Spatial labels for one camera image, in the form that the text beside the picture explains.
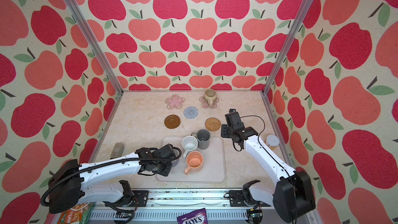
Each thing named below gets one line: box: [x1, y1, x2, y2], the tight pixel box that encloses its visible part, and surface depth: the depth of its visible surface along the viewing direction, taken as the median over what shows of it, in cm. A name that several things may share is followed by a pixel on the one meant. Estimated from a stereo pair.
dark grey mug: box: [190, 128, 211, 150], surface depth 89 cm
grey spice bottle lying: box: [109, 142, 125, 159], surface depth 88 cm
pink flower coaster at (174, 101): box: [164, 93, 186, 110], surface depth 117 cm
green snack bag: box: [57, 202, 96, 224], surface depth 69 cm
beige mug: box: [203, 88, 218, 107], surface depth 110 cm
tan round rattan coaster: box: [204, 117, 222, 132], surface depth 104 cm
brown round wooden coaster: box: [164, 114, 181, 130], surface depth 106 cm
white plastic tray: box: [155, 135, 227, 184], surface depth 85 cm
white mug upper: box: [181, 135, 199, 160], surface depth 88 cm
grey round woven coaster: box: [183, 105, 199, 119], surface depth 110 cm
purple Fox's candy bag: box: [176, 207, 209, 224], surface depth 70 cm
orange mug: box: [183, 150, 204, 176], surface depth 82 cm
